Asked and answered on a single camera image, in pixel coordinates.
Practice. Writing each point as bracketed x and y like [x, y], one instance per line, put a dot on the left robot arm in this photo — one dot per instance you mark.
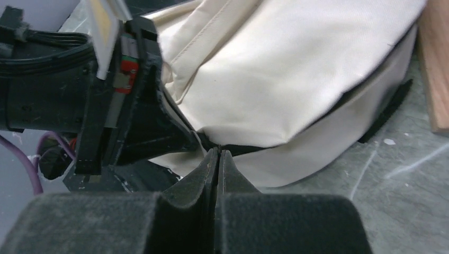
[45, 78]

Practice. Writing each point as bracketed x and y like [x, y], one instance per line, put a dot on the wooden board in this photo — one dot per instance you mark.
[433, 57]

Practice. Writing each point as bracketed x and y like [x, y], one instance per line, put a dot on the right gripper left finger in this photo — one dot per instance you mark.
[196, 189]

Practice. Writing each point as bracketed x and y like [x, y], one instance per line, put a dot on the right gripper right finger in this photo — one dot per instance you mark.
[230, 180]

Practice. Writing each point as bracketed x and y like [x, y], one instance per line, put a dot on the cream canvas backpack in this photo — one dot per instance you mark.
[292, 84]

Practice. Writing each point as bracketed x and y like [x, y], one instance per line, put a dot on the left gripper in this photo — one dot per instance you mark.
[128, 117]

